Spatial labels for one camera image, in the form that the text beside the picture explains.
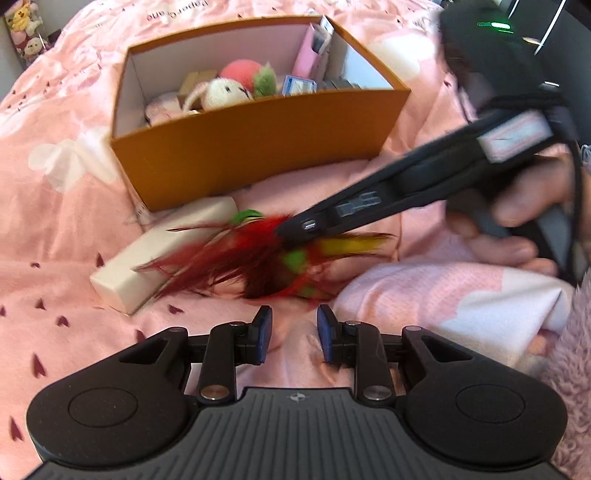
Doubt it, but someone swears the gold box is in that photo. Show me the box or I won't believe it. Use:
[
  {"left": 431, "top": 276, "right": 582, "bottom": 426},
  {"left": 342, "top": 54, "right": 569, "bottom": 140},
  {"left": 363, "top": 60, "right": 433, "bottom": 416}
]
[{"left": 178, "top": 69, "right": 220, "bottom": 109}]

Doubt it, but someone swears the yellow plush toy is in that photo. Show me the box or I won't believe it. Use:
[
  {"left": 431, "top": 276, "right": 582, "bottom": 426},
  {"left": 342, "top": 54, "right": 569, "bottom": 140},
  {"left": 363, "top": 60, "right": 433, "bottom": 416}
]
[{"left": 4, "top": 0, "right": 40, "bottom": 32}]

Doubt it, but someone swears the long white box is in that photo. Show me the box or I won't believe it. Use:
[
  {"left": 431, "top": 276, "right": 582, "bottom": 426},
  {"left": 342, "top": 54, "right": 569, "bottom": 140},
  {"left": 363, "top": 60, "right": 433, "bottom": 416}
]
[{"left": 89, "top": 196, "right": 238, "bottom": 317}]

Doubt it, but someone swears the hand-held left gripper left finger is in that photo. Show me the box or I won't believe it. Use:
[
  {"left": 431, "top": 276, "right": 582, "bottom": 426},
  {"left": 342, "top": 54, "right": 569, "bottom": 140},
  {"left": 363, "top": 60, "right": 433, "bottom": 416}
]
[{"left": 117, "top": 305, "right": 274, "bottom": 402}]

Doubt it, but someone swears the white crocheted bunny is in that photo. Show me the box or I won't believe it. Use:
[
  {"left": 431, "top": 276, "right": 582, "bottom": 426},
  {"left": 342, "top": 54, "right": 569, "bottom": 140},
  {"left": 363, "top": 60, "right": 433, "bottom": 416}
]
[{"left": 182, "top": 78, "right": 254, "bottom": 114}]

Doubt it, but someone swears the pink carton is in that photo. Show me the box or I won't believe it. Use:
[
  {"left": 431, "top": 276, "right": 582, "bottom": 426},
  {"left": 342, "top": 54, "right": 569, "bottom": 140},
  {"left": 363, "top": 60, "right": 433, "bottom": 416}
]
[{"left": 292, "top": 22, "right": 334, "bottom": 83}]

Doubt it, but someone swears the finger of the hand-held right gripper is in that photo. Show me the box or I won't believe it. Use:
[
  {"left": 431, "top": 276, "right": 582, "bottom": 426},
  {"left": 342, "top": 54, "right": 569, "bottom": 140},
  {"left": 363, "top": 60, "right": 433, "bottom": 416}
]
[{"left": 276, "top": 115, "right": 491, "bottom": 251}]

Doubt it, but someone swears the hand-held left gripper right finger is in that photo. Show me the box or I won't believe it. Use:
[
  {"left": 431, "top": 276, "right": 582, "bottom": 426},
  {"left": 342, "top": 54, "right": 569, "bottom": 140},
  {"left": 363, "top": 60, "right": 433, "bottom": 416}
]
[{"left": 316, "top": 305, "right": 485, "bottom": 400}]

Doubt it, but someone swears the pink fluffy plush ball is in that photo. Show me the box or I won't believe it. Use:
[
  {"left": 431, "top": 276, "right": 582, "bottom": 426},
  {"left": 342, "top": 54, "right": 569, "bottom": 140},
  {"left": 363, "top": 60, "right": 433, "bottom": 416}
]
[{"left": 219, "top": 58, "right": 279, "bottom": 99}]

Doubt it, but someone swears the dark flat box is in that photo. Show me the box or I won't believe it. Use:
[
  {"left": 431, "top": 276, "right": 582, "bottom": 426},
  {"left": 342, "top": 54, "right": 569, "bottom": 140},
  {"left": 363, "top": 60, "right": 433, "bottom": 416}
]
[{"left": 321, "top": 78, "right": 365, "bottom": 92}]

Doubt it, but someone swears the person's right hand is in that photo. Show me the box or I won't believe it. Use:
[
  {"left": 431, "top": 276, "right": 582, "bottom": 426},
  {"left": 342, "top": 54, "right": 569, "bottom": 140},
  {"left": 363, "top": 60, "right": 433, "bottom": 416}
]
[{"left": 445, "top": 152, "right": 575, "bottom": 278}]

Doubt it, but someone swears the blue barcode card pink edge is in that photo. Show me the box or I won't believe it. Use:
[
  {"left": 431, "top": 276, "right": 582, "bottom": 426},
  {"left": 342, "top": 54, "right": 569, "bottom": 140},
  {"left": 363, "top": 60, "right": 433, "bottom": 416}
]
[{"left": 281, "top": 74, "right": 319, "bottom": 97}]

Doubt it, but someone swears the pink printed blanket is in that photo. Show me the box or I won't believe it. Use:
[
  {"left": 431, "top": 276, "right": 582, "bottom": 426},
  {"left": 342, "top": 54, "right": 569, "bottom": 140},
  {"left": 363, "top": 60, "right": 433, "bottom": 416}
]
[{"left": 0, "top": 0, "right": 591, "bottom": 480}]

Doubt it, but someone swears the orange cardboard box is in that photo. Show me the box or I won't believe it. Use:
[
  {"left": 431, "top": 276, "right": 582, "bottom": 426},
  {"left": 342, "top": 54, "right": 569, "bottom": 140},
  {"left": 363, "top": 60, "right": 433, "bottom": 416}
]
[{"left": 110, "top": 14, "right": 411, "bottom": 213}]

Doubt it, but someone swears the red green feather toy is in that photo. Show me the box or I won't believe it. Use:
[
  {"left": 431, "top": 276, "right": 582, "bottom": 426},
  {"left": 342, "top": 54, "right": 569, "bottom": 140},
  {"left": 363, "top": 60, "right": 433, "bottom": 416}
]
[{"left": 134, "top": 209, "right": 398, "bottom": 301}]

